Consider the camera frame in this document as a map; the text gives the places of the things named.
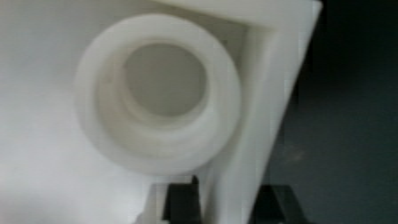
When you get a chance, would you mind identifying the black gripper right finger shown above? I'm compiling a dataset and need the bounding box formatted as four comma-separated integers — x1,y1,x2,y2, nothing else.
248,185,307,224

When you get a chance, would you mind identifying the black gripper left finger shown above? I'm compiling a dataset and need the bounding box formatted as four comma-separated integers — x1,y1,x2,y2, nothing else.
161,177,202,224

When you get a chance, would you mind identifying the white square tabletop tray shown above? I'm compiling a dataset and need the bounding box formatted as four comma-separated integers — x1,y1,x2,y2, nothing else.
0,0,321,224

